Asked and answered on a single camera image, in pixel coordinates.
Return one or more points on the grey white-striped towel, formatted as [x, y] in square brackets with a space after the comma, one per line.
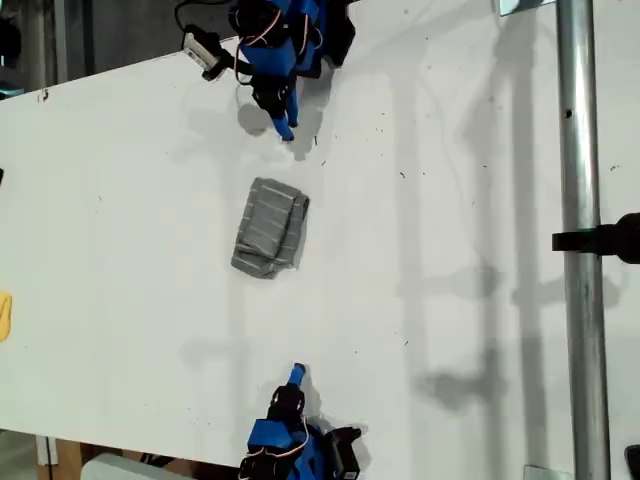
[265, 225]

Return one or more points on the white box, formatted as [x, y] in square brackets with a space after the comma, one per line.
[120, 470]

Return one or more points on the wooden table leg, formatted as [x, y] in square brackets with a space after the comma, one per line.
[65, 457]

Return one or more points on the small dark table-edge clip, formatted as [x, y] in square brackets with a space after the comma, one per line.
[44, 95]

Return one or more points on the yellow object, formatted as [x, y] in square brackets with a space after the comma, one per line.
[4, 315]

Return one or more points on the black clamp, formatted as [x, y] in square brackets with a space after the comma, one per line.
[600, 240]

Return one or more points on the black rounded object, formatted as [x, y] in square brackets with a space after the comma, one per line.
[633, 459]

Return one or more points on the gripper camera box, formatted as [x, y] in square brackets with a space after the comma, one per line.
[202, 50]
[345, 452]

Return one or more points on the metal bracket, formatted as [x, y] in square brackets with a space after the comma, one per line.
[515, 5]

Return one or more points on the steel post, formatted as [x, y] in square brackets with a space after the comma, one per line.
[580, 150]

